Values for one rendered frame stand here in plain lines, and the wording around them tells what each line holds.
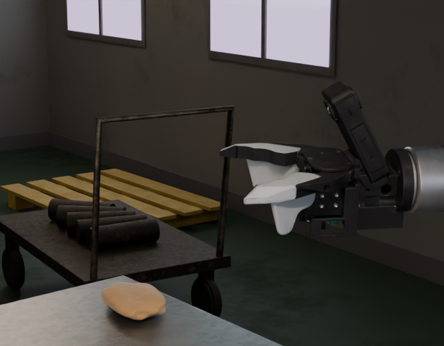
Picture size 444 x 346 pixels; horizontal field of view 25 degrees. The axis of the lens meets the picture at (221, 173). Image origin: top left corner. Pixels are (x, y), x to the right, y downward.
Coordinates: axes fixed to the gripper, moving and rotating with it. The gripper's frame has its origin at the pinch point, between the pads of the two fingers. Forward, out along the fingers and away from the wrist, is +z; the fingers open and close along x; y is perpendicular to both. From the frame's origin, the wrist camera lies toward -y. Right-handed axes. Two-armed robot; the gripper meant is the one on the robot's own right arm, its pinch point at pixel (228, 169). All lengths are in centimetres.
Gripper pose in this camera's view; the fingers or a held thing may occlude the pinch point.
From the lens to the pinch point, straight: 108.6
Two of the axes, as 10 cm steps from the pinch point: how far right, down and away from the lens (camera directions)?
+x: -1.6, -3.5, 9.2
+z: -9.9, 0.4, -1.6
